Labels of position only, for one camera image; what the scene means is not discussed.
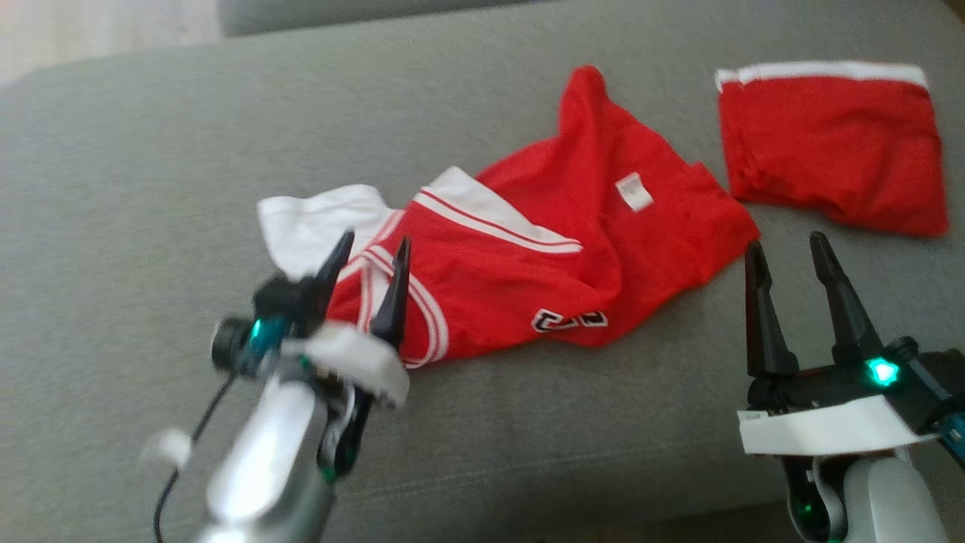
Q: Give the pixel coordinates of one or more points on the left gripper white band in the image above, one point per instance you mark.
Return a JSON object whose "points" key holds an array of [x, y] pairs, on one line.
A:
{"points": [[362, 362]]}

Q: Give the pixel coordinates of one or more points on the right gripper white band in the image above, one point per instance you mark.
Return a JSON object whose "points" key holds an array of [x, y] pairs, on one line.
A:
{"points": [[822, 426]]}

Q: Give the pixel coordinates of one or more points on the red jersey number 23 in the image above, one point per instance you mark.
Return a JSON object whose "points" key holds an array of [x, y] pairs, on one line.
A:
{"points": [[528, 264]]}

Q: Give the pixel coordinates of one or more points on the red shorts white stripe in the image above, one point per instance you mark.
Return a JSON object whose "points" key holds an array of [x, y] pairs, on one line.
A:
{"points": [[829, 143]]}

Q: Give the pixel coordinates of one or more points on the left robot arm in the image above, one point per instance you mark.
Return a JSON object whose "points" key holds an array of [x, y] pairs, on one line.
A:
{"points": [[264, 460]]}

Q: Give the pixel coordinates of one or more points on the grey fabric sofa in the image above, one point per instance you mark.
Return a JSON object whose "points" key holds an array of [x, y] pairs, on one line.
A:
{"points": [[113, 188]]}

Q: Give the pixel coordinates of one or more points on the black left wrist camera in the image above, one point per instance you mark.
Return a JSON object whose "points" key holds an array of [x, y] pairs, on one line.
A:
{"points": [[279, 309]]}

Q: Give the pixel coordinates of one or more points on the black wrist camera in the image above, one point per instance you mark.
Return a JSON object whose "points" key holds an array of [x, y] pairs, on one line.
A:
{"points": [[279, 309], [927, 385]]}

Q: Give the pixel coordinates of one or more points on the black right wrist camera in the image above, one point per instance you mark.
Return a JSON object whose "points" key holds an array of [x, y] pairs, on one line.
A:
{"points": [[927, 385]]}

